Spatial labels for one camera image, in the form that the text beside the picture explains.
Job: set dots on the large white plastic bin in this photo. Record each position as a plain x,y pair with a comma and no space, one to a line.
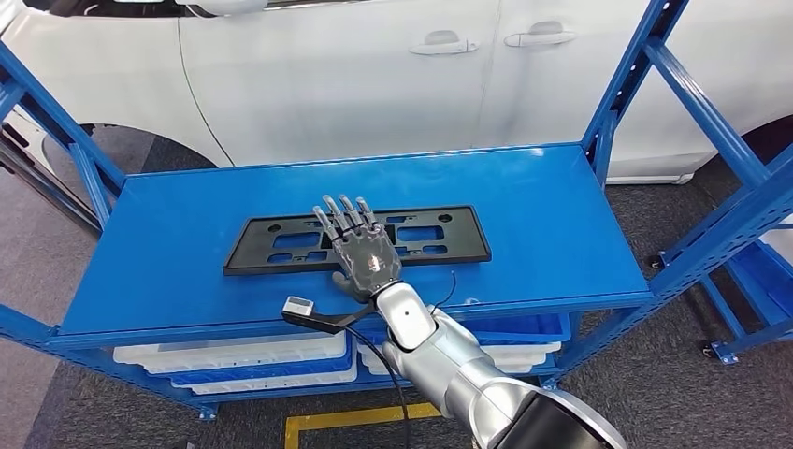
782,238

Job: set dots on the black metal frame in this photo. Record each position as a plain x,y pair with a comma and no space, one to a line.
56,197

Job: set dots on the white car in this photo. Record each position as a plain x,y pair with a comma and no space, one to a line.
341,93

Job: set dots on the blue metal shelf rack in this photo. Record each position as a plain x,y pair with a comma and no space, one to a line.
186,248

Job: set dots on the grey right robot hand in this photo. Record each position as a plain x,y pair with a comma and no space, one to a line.
365,260

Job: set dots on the blue rack with casters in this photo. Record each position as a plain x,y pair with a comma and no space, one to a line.
756,272

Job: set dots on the blue plastic bin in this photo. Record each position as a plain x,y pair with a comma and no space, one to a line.
279,375
526,328

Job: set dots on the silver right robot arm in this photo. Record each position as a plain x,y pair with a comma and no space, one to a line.
458,365

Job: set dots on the black plastic plate frame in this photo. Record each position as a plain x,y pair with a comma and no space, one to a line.
245,248

